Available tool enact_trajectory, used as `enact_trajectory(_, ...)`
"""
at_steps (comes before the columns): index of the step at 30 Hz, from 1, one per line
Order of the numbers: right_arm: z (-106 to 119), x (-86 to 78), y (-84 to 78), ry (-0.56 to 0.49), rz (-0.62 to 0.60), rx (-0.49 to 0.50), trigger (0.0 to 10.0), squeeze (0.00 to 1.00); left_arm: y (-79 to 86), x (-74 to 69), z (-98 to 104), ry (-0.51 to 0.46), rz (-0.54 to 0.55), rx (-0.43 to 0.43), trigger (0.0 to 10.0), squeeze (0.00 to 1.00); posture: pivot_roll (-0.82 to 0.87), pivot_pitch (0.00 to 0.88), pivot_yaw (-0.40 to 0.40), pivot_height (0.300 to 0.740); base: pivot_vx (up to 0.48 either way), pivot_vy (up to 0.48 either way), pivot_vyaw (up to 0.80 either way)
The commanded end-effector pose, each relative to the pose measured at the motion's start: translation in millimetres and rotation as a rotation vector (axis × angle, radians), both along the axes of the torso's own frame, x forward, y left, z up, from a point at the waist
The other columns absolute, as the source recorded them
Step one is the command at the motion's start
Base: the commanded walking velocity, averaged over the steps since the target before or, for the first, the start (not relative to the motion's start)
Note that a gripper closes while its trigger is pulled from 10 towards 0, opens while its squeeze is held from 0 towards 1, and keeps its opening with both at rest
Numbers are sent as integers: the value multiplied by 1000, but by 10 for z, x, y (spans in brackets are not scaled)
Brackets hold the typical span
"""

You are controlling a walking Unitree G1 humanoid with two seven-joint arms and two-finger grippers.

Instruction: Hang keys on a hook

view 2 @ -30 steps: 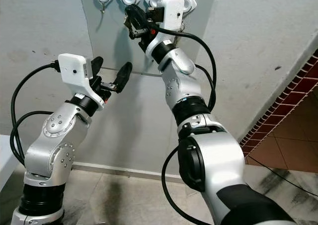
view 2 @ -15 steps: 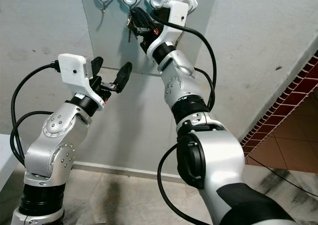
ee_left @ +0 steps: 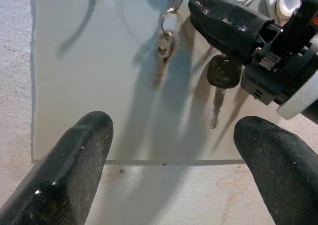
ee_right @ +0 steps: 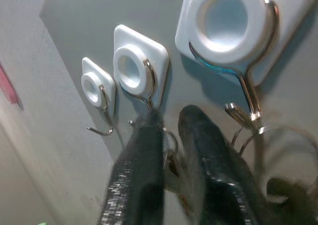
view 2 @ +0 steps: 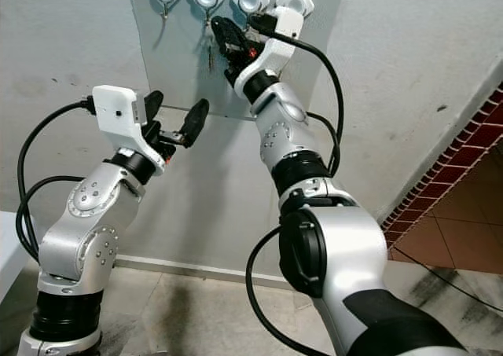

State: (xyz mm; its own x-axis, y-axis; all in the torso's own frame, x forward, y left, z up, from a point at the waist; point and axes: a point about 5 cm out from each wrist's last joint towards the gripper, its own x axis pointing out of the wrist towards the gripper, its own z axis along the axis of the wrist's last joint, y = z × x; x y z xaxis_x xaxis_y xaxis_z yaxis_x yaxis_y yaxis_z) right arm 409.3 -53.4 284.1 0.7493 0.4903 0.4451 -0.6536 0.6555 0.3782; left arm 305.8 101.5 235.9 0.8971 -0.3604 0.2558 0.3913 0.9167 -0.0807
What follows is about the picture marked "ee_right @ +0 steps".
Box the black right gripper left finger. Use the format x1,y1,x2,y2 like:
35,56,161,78
98,108,167,225

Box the silver key bunch with ring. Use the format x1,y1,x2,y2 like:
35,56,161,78
161,124,318,225

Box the red tape strip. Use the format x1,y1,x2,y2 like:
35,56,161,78
0,63,24,111

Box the white adhesive metal wall hook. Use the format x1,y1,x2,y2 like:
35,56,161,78
113,24,170,129
174,0,283,131
81,57,117,136

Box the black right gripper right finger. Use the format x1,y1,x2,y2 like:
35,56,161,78
178,105,262,225

